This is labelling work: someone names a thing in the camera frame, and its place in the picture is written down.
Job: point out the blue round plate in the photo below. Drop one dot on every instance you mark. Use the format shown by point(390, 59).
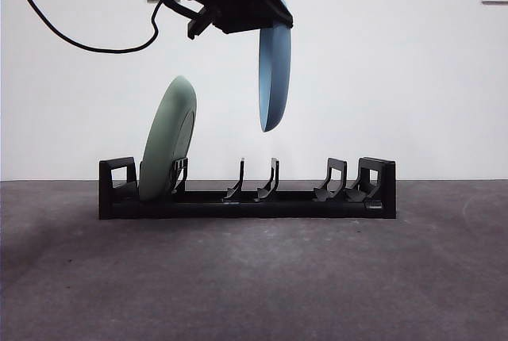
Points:
point(274, 79)

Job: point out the green round plate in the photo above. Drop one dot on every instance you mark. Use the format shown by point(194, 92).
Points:
point(166, 139)

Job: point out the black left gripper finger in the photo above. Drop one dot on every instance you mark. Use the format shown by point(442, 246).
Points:
point(240, 20)
point(274, 12)

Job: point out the black plastic plate rack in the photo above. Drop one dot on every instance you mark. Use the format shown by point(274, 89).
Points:
point(278, 210)

